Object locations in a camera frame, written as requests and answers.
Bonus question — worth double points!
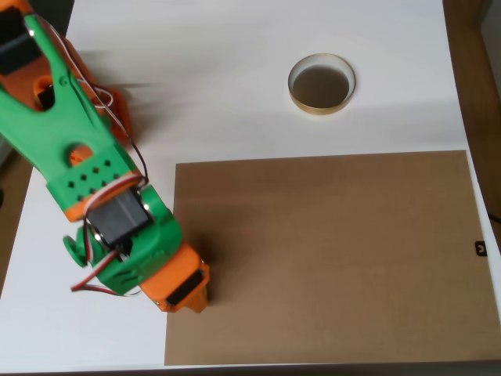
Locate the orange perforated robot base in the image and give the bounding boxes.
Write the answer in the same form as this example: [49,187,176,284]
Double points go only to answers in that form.
[92,85,132,146]

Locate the gold-rimmed round bowl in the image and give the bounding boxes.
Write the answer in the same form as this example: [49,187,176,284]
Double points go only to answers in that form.
[287,52,358,117]

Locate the brown rectangular board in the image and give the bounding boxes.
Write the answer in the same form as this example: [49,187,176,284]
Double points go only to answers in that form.
[164,150,501,367]

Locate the white red black servo cable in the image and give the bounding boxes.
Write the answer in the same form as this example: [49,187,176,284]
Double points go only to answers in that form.
[70,225,142,298]
[38,17,150,188]

